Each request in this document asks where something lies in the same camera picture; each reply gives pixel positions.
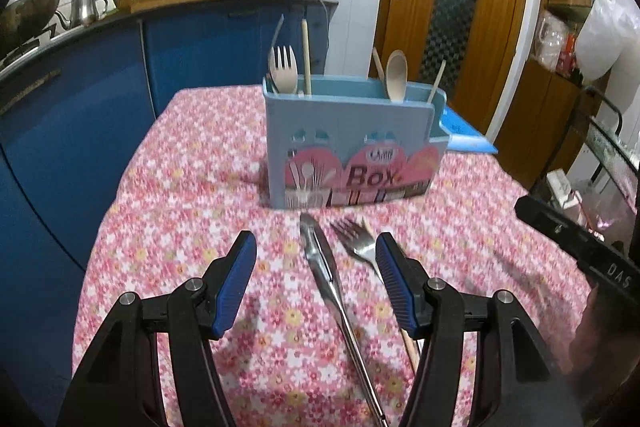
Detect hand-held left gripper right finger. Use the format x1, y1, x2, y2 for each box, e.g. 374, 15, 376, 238
375, 231, 583, 427

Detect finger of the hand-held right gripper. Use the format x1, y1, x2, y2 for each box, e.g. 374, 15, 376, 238
515, 195, 589, 266

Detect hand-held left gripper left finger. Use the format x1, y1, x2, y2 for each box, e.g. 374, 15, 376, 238
57, 230, 258, 427

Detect steel fork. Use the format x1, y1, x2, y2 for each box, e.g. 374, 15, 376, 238
329, 218, 387, 285

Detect steel table knife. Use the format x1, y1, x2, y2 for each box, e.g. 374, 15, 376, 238
298, 212, 387, 427

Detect blue plastic utensil box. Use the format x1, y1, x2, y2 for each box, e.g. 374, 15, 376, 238
262, 74, 453, 210

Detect wooden spoon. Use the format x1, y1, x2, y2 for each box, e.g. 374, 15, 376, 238
385, 50, 409, 102

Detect wooden utensil handle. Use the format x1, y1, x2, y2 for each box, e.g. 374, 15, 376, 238
371, 47, 388, 94

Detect steel utensil with slim handle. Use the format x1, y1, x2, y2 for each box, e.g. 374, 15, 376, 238
270, 14, 286, 58

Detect person's right hand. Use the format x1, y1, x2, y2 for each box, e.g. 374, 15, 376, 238
572, 287, 640, 388

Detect white small box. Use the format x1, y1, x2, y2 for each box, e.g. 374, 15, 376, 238
545, 170, 584, 208

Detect pink floral tablecloth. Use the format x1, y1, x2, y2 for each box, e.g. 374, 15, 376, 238
70, 84, 621, 427

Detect wooden shelf unit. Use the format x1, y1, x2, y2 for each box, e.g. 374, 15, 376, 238
510, 0, 640, 192

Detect blue flat board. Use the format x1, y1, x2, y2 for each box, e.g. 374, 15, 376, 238
440, 104, 499, 154

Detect red packet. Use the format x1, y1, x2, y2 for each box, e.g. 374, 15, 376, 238
554, 34, 577, 76

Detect small white plastic bag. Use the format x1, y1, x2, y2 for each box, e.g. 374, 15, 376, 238
534, 14, 572, 64

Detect large white plastic bag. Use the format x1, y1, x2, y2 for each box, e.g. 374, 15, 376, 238
575, 0, 632, 81

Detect blue base cabinets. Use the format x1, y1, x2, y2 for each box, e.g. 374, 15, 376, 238
0, 0, 339, 427

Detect wooden door with glass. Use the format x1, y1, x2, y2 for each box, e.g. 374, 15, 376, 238
367, 0, 532, 142

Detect black countertop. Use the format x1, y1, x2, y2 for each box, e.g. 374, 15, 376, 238
0, 0, 337, 75

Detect steel kettle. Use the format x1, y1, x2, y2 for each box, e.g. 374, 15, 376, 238
54, 0, 110, 30

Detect steel wok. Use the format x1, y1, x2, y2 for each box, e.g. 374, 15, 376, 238
0, 0, 64, 54

